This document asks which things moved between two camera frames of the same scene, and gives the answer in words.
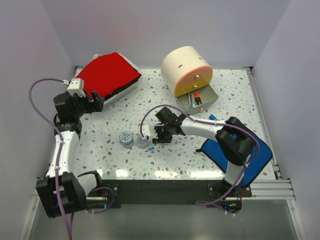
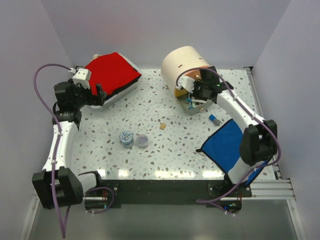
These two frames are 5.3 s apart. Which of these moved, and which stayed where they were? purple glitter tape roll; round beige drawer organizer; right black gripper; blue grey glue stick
Moved: right black gripper
Stayed: blue grey glue stick; purple glitter tape roll; round beige drawer organizer
